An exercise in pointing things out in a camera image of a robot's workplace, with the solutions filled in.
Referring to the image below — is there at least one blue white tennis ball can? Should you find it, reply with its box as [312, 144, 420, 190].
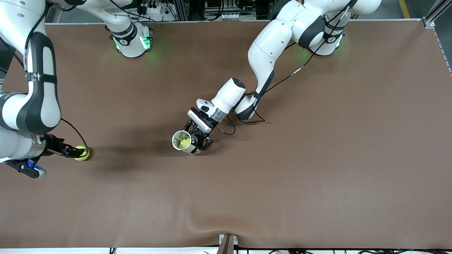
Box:
[172, 130, 203, 156]

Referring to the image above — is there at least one brown table mat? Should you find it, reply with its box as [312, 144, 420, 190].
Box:
[0, 19, 452, 249]

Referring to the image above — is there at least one white power strip with plugs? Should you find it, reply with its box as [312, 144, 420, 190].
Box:
[136, 0, 168, 16]

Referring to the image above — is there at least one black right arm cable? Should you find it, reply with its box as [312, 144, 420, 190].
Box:
[21, 0, 88, 148]

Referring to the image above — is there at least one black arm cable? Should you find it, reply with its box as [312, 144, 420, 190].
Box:
[21, 0, 88, 148]
[215, 14, 353, 136]

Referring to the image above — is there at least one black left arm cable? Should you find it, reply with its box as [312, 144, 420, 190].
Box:
[215, 14, 353, 136]

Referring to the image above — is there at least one brown clamp bar with bracket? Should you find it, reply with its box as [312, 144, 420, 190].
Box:
[216, 234, 239, 254]

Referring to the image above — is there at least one aluminium frame post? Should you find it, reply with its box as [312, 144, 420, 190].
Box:
[422, 0, 452, 29]

